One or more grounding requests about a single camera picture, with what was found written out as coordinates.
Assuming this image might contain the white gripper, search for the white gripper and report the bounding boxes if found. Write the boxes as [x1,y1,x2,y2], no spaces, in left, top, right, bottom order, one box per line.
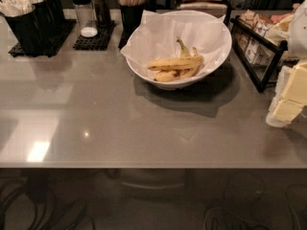
[266,62,307,127]

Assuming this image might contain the yellow banana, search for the yellow banana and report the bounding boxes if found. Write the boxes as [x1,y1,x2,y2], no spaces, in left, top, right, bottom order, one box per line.
[153,66,199,82]
[147,56,203,71]

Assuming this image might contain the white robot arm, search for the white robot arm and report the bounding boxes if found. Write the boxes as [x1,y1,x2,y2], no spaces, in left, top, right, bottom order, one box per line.
[266,0,307,127]

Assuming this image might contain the green-stemmed banana at back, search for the green-stemmed banana at back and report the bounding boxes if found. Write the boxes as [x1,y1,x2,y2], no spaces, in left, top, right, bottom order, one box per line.
[177,36,190,58]

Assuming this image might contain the white paper bowl liner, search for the white paper bowl liner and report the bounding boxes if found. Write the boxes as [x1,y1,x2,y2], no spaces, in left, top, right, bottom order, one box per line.
[121,11,232,81]

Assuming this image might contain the white ceramic bowl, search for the white ceramic bowl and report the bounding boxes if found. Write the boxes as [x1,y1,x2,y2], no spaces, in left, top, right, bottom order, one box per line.
[125,10,233,91]

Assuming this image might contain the assorted sugar packets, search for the assorted sugar packets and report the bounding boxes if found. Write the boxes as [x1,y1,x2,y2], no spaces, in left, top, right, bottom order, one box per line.
[235,10,294,65]

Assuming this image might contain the right black rubber mat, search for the right black rubber mat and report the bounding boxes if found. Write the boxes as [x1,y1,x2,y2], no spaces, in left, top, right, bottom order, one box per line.
[118,32,130,49]

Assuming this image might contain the black rubber mat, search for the black rubber mat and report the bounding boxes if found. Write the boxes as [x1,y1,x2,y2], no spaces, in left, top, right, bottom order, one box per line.
[118,32,130,49]
[73,20,116,51]
[9,19,77,58]

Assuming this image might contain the black cup of stir sticks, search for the black cup of stir sticks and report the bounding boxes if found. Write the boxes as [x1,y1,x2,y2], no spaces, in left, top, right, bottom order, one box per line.
[120,5,144,35]

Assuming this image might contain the middle black rubber mat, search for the middle black rubber mat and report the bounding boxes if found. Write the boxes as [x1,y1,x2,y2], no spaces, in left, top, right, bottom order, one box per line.
[73,20,116,51]

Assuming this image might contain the glass pepper shaker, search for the glass pepper shaker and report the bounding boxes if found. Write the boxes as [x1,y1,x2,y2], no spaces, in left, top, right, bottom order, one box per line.
[92,0,111,28]

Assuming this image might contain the glass salt shaker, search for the glass salt shaker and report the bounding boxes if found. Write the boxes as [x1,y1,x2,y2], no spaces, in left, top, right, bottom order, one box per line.
[72,0,98,38]

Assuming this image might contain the rear black cutlery cup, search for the rear black cutlery cup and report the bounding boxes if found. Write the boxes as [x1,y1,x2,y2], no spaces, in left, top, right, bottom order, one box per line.
[35,0,65,37]

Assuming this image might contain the black cutlery cup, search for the black cutlery cup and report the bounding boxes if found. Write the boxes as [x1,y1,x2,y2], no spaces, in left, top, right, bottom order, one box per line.
[35,0,65,37]
[5,11,46,55]

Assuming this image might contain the front black cutlery cup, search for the front black cutlery cup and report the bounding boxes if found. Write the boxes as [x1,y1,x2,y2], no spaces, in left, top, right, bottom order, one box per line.
[5,11,46,55]

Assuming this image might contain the left black rubber mat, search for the left black rubber mat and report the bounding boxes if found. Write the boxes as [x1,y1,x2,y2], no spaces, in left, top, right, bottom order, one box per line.
[9,19,77,58]

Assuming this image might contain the white plastic cutlery bundle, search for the white plastic cutlery bundle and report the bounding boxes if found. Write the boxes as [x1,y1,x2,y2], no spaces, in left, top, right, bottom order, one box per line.
[0,0,43,17]

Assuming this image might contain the black wire condiment rack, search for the black wire condiment rack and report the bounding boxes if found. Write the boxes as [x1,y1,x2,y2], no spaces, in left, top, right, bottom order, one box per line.
[230,16,287,92]

